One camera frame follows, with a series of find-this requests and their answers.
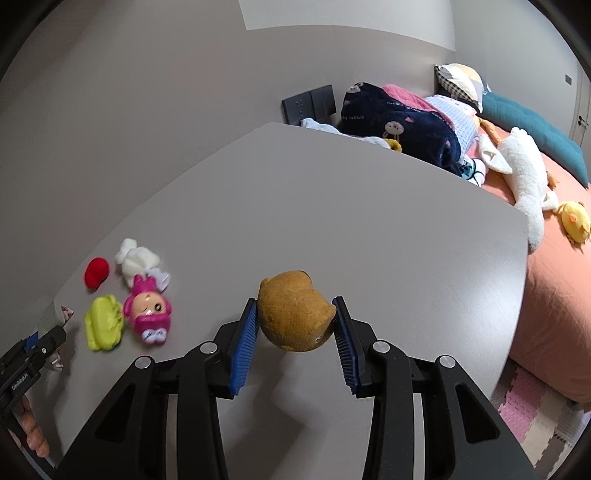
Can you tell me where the beige door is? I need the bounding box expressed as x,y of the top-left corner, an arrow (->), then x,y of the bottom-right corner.
569,51 -> 591,148

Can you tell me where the checked pillow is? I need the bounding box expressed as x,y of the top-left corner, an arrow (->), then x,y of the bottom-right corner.
435,63 -> 485,114

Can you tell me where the puzzle foam floor mat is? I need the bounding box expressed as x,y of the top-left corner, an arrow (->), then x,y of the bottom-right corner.
490,362 -> 587,469

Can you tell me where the yellow chick plush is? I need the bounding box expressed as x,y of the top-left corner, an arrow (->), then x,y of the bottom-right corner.
556,200 -> 591,245

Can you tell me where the pink cloth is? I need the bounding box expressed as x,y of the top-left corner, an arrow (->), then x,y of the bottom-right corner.
382,84 -> 444,114

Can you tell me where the white cartoon print cloth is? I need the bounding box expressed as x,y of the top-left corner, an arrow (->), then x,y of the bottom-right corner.
455,154 -> 489,186

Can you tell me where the pink doll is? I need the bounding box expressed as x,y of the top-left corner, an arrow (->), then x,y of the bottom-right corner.
122,273 -> 174,346

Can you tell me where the red heart plush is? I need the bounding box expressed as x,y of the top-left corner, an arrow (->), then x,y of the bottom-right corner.
84,258 -> 110,291

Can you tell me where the black wall socket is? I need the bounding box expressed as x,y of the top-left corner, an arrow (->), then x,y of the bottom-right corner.
282,84 -> 334,126

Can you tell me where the navy printed blanket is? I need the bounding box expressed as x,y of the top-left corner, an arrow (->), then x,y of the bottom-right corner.
341,82 -> 465,167

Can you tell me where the white and red paper wrapper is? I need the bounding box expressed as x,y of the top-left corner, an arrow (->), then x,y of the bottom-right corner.
48,305 -> 75,372

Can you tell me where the white fluffy plush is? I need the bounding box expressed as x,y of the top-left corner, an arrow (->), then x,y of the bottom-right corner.
115,238 -> 171,291

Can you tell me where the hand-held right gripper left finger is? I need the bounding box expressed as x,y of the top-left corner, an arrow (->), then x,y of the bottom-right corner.
55,298 -> 258,480

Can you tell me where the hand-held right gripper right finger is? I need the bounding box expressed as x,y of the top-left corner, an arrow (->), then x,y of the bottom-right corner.
331,296 -> 541,480

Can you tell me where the teal cushion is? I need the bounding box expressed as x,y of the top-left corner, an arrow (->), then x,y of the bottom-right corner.
480,92 -> 591,189

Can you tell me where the person's left hand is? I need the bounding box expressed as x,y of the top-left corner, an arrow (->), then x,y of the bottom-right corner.
18,397 -> 50,457

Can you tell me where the yellow-green plastic toy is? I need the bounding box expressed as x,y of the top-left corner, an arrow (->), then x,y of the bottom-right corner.
84,295 -> 126,352

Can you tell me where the light blue knitted blanket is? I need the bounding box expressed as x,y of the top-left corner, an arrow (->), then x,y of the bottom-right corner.
424,95 -> 481,153

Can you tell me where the bed with orange sheet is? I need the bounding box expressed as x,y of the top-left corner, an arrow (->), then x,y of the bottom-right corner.
462,124 -> 591,407

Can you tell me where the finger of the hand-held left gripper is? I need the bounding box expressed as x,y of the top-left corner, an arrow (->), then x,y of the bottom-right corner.
37,325 -> 66,365

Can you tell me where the white goose plush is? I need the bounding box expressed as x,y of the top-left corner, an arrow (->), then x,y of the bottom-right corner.
477,127 -> 560,254

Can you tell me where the brown plush toy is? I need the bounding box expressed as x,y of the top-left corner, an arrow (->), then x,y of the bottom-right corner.
256,270 -> 337,354

